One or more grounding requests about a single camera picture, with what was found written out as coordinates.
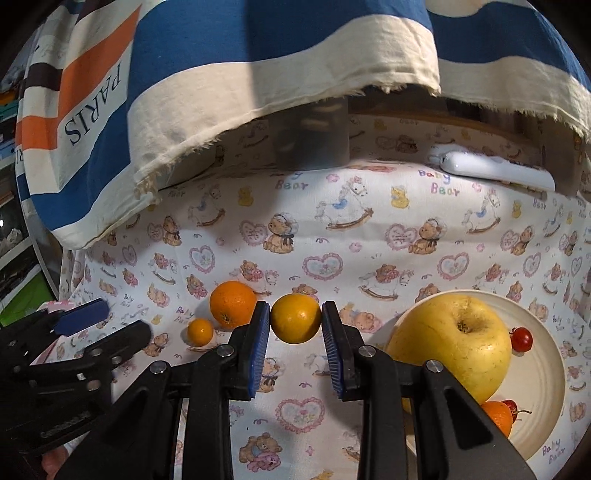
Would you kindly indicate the bookshelf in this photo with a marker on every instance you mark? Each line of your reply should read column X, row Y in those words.
column 18, row 258

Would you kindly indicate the person's left hand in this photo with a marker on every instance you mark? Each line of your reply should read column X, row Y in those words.
column 54, row 464

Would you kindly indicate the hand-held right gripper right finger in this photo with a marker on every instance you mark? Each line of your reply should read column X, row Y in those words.
column 333, row 350

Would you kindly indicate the cream plate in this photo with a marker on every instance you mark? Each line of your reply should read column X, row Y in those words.
column 540, row 392

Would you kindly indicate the small orange kumquat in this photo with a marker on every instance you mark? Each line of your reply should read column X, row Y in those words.
column 200, row 333

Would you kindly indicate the large yellow pear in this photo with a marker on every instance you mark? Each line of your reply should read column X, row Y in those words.
column 452, row 350

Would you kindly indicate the striped blanket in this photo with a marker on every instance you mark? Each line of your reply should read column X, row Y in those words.
column 277, row 60

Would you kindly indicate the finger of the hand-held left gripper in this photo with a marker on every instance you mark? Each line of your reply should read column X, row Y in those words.
column 83, row 318
column 115, row 346

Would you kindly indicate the red tomato with stem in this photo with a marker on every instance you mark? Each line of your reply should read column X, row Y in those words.
column 511, row 406

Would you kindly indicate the translucent grey container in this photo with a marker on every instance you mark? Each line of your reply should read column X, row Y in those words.
column 311, row 134
column 563, row 157

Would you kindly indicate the yellow cherry tomato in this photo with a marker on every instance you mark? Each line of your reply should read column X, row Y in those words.
column 295, row 318

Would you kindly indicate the red cherry tomato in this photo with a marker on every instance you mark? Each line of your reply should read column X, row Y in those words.
column 521, row 339

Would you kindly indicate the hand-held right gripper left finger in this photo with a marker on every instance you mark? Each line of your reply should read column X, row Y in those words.
column 258, row 350

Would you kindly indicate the orange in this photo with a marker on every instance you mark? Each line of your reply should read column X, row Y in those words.
column 498, row 417
column 231, row 304

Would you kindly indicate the white remote control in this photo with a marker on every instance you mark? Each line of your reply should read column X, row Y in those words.
column 498, row 170

